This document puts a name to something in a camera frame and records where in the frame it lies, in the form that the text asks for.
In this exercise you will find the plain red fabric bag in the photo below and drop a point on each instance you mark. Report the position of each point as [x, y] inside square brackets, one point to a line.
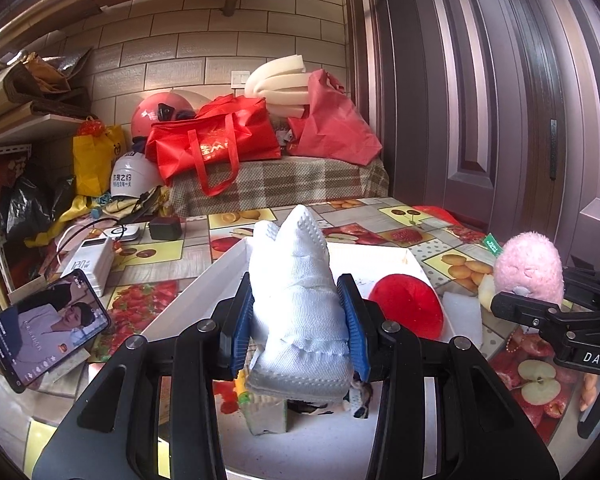
[335, 125]

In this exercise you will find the red cloth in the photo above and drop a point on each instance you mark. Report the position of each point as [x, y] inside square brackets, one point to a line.
[435, 214]

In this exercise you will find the person's right hand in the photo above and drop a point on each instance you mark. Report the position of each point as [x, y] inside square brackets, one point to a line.
[592, 392]

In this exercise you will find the black power adapter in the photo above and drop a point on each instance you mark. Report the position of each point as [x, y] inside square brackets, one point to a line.
[165, 229]

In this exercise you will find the yellow crumpled cloth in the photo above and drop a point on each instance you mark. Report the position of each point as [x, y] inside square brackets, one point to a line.
[65, 220]

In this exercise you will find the pink plush toy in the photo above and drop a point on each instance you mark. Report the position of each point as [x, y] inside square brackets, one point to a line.
[527, 265]

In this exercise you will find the black plastic bag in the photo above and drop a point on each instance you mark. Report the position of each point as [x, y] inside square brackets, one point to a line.
[30, 205]

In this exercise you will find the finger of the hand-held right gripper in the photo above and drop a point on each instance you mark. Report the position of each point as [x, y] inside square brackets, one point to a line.
[590, 285]
[525, 305]

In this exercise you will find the white power bank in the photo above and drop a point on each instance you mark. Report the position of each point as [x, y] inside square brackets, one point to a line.
[90, 265]

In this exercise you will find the red helmet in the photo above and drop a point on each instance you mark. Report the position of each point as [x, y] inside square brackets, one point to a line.
[150, 112]

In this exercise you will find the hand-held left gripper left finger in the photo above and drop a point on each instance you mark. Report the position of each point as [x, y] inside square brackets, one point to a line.
[242, 330]

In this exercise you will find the black smartphone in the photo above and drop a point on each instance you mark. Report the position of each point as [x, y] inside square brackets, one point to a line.
[45, 330]

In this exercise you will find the green-edged tissue pack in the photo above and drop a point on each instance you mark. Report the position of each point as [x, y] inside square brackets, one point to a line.
[265, 417]

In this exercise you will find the white foam rolls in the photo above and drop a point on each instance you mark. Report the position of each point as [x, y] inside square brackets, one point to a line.
[275, 80]

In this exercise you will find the metal storage shelf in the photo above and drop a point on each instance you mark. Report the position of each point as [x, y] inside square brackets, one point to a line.
[10, 125]

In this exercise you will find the white helmet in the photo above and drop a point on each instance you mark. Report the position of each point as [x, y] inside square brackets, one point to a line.
[132, 177]

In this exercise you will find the plaid cloth-covered bench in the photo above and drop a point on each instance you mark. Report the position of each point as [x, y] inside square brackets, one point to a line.
[290, 185]

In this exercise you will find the white wall switch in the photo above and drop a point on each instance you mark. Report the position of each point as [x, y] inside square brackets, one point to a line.
[240, 78]

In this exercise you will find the woven basket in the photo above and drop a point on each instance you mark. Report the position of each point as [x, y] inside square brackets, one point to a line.
[45, 80]

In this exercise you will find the yellow shopping bag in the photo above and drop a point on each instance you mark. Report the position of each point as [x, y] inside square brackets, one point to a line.
[95, 165]

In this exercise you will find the brown wooden door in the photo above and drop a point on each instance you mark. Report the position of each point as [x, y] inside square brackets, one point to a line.
[480, 85]

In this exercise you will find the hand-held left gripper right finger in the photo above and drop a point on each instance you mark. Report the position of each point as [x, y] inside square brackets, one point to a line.
[352, 320]

